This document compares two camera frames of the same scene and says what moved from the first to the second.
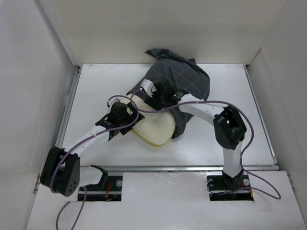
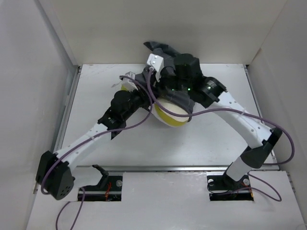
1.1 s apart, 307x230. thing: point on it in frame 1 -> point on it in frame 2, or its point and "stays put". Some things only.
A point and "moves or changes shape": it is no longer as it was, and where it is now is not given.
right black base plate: (224, 188) stays put
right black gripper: (150, 101) -> (163, 73)
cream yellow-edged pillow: (157, 128) moves or changes shape
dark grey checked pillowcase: (185, 75) moves or changes shape
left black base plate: (109, 189) stays put
